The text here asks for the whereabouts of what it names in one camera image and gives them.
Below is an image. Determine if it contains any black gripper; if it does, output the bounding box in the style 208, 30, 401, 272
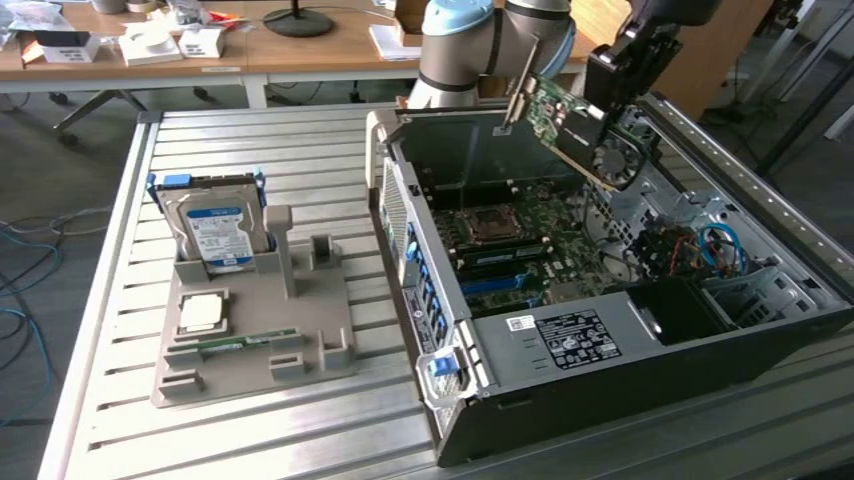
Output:
584, 19, 683, 120

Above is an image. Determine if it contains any green graphics card with fan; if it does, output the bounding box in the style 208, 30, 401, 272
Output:
500, 33, 659, 192

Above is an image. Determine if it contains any wooden cabinet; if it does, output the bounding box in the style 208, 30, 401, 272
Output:
569, 0, 779, 121

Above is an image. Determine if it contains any brown cardboard box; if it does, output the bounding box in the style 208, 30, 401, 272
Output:
392, 0, 429, 49

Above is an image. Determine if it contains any white paper stack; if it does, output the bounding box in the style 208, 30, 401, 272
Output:
368, 23, 422, 62

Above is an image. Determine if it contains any CPU socket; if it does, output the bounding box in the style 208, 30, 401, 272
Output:
465, 204, 519, 239

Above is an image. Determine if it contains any wooden desk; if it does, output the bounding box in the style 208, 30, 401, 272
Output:
245, 0, 432, 109
0, 0, 268, 109

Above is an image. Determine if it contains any blue expansion slot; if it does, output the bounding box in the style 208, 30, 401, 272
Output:
458, 272, 532, 296

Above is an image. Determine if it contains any black lamp base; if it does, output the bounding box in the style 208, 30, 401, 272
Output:
261, 0, 334, 39

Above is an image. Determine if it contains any grey power supply unit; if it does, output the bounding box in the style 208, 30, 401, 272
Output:
465, 292, 661, 389

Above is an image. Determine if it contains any small white labelled box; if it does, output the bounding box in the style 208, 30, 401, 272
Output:
177, 27, 225, 59

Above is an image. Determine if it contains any blue case release latch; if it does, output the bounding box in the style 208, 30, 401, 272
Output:
425, 351, 467, 377

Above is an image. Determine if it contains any open grey PC case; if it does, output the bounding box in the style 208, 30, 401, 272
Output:
364, 92, 854, 469

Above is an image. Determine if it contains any hard disk in blue carrier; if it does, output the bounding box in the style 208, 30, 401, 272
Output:
144, 167, 278, 274

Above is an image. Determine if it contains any white box with tape roll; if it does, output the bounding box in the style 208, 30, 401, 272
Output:
117, 28, 184, 67

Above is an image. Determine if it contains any grey parts rack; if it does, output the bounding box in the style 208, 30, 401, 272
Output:
149, 204, 361, 409

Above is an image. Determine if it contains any silver CPU chip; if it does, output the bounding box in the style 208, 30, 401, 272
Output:
177, 294, 225, 331

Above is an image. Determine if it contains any green RAM stick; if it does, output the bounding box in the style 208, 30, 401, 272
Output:
166, 328, 300, 354

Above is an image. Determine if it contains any white box with black lid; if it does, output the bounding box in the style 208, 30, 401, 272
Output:
35, 29, 101, 64

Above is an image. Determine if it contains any orange wire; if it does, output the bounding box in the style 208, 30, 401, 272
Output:
672, 235, 703, 272

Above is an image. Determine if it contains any blue wire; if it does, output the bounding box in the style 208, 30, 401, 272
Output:
692, 222, 749, 279

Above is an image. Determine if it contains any grey floor cable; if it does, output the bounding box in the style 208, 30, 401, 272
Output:
0, 206, 113, 237

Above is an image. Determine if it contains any blue floor cable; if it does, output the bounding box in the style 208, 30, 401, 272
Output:
0, 219, 65, 427

